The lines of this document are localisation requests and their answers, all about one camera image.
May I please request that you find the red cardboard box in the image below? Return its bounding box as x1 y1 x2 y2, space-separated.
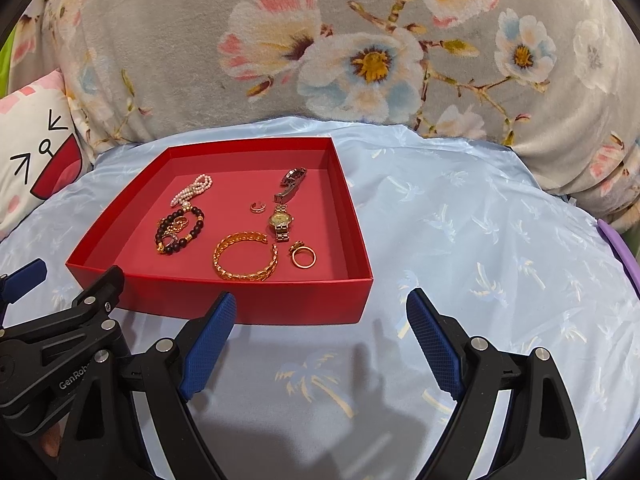
65 135 375 326

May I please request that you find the colourful cartoon sheet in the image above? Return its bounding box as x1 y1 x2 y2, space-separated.
0 25 18 103

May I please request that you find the purple cloth edge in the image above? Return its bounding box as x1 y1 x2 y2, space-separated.
597 219 640 301

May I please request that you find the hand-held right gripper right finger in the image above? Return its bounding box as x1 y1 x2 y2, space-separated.
406 287 588 480

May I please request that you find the dark metal watch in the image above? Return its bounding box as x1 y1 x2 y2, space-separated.
274 167 309 204

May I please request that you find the gold wrist watch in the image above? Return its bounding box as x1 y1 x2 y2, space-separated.
269 203 293 242

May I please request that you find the grey floral blanket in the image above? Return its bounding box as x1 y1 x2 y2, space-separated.
10 0 640 231

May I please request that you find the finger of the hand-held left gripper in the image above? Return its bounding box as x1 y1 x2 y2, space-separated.
0 259 48 306
70 266 126 331

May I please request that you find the white cat face pillow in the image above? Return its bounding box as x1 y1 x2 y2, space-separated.
0 69 83 241

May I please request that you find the pearl bracelet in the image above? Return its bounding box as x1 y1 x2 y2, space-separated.
170 174 213 208

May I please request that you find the gold cuff bracelet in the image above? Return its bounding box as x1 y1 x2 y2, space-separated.
215 231 279 282

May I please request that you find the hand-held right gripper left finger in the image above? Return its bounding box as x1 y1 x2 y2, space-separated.
60 291 237 480

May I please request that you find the black bead bracelet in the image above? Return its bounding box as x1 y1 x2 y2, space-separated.
155 203 206 256

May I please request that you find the gold bead chain bracelet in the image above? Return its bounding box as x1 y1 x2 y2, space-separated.
162 215 193 238

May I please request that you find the gold ring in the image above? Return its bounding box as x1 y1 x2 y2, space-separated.
290 241 317 269

